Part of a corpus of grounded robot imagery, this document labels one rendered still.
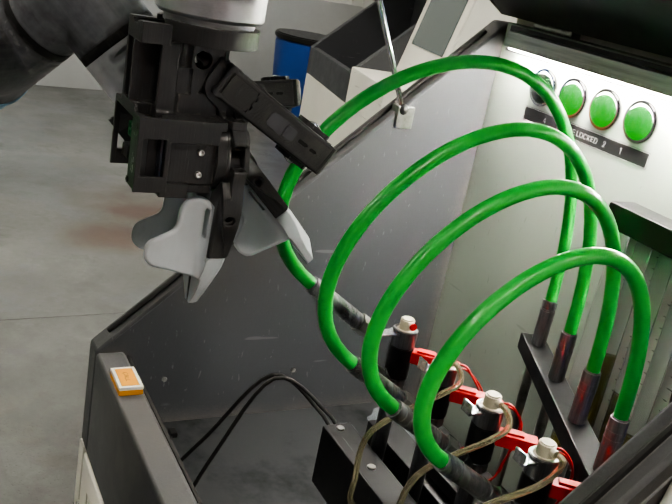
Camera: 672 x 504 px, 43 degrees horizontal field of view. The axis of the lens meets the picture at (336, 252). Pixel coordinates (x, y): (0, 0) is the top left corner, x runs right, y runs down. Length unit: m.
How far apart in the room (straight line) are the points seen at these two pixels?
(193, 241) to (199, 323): 0.57
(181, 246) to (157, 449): 0.41
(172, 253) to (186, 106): 0.11
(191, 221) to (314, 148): 0.11
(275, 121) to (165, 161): 0.09
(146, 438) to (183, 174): 0.47
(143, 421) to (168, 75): 0.54
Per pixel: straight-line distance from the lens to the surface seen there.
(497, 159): 1.26
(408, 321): 0.93
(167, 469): 0.96
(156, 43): 0.58
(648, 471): 0.70
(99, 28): 0.75
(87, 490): 1.26
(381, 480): 0.95
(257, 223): 0.77
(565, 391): 0.98
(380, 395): 0.74
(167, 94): 0.59
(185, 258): 0.63
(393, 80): 0.82
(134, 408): 1.06
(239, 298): 1.20
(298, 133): 0.63
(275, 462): 1.21
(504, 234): 1.24
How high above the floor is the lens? 1.51
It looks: 20 degrees down
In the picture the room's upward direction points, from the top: 11 degrees clockwise
